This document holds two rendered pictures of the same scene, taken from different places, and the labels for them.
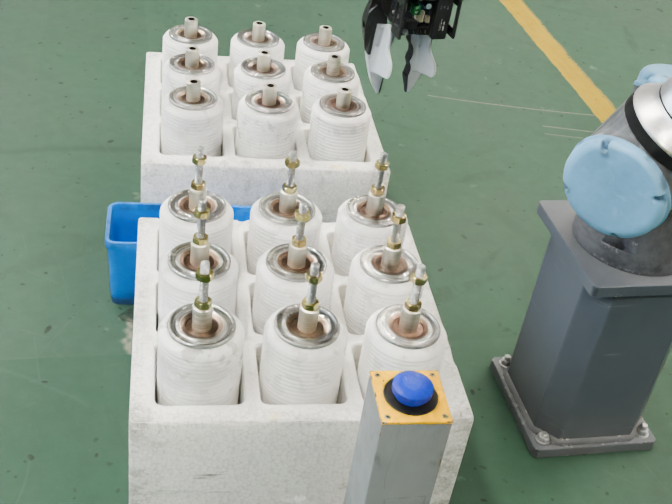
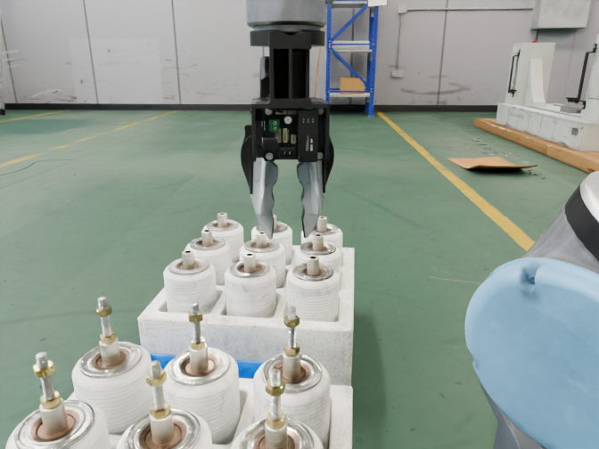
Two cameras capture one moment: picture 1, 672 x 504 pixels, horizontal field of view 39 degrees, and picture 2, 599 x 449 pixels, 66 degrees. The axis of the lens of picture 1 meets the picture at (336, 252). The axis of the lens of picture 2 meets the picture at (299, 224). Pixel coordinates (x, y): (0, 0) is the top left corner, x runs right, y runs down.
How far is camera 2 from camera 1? 0.75 m
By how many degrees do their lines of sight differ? 24
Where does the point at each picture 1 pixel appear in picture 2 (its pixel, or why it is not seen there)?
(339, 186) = (307, 344)
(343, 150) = (311, 311)
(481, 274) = (455, 437)
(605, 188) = (543, 364)
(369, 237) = not seen: hidden behind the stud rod
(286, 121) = (258, 284)
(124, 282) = not seen: hidden behind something
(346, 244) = (258, 409)
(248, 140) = (230, 300)
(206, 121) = (192, 283)
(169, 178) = (160, 331)
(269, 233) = (169, 393)
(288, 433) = not seen: outside the picture
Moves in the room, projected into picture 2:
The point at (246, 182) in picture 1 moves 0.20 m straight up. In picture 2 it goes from (225, 338) to (218, 232)
